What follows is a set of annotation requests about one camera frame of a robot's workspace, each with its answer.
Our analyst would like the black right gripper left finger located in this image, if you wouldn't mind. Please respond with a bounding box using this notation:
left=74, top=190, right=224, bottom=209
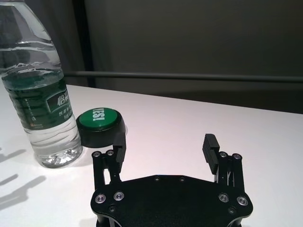
left=91, top=136, right=127, bottom=190

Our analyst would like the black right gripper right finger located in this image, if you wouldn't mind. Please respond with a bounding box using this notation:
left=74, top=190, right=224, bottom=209
left=202, top=133, right=245, bottom=190

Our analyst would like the clear water bottle green label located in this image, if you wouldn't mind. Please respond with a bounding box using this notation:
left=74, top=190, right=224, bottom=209
left=0, top=0, right=84, bottom=169

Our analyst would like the green YES button black base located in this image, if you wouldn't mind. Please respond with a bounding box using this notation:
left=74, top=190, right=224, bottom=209
left=76, top=107, right=128, bottom=148

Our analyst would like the grey horizontal rail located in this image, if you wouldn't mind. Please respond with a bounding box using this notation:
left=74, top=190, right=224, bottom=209
left=63, top=70, right=303, bottom=83

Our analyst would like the dark vertical frame post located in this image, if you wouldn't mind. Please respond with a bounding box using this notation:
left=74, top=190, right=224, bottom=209
left=70, top=0, right=97, bottom=88

